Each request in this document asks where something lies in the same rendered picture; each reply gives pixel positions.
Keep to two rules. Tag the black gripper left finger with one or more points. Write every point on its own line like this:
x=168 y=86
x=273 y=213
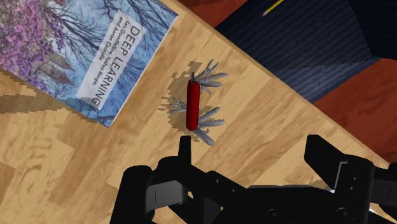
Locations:
x=173 y=180

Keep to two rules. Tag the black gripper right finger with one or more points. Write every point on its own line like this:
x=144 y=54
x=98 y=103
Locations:
x=344 y=180

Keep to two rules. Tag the red multi-tool pocket knife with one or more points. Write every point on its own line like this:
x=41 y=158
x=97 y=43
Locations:
x=193 y=105

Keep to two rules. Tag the dark blue striped rug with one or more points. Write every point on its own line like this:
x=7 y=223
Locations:
x=297 y=46

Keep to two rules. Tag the blue book with purple trees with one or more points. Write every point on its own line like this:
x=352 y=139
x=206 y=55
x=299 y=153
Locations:
x=80 y=52

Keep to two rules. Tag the yellow pencil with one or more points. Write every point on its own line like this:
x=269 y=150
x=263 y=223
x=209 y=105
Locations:
x=272 y=7

